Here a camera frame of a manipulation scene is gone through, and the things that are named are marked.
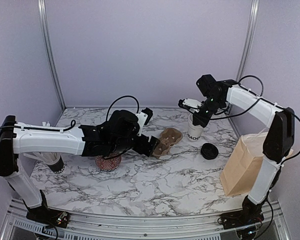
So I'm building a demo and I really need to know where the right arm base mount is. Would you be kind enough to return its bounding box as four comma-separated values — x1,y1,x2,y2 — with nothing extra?
217,210,265,230

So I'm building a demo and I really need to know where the left aluminium frame post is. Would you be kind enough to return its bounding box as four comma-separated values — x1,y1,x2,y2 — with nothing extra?
37,0,67,111

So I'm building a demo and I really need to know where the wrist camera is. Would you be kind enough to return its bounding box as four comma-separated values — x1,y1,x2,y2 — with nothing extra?
135,107,153,137
178,98,202,113

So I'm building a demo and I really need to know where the black cup lid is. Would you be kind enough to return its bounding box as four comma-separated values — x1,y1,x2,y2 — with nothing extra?
200,143,219,160

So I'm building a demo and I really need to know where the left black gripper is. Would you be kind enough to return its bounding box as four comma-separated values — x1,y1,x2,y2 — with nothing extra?
110,132,161,157

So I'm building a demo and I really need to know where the brown cardboard cup carrier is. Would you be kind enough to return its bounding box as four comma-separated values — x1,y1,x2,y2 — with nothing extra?
152,127,183,159

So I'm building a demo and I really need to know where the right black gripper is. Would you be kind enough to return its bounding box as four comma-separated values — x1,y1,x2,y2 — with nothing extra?
193,95,225,127

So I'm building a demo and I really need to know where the aluminium frame post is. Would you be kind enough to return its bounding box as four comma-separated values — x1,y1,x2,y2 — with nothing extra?
37,0,67,111
235,0,260,81

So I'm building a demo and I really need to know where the red patterned bowl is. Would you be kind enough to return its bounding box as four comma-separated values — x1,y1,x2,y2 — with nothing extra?
95,156,122,172

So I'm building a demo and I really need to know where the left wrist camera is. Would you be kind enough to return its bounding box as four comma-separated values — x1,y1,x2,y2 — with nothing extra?
135,107,153,137

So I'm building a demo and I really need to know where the black cup with straws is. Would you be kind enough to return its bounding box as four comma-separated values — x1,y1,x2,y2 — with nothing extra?
23,152,65,174

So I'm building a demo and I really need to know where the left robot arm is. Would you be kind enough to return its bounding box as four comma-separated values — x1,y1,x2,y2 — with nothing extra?
0,108,160,223

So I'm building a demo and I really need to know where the brown paper bag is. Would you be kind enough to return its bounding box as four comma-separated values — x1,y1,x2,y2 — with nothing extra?
220,130,281,203

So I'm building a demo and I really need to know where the right aluminium frame post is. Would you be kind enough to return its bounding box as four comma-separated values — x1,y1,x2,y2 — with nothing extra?
235,0,260,81

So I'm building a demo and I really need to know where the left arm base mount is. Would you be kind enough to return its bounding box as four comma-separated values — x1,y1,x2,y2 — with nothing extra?
26,208,70,228

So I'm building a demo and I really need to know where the white paper cup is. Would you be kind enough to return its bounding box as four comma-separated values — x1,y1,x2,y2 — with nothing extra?
187,114,204,142

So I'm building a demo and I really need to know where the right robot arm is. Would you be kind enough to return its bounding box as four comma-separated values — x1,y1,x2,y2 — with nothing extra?
192,74,295,224

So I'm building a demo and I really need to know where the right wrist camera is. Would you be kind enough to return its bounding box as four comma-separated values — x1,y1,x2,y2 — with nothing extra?
178,98,202,113

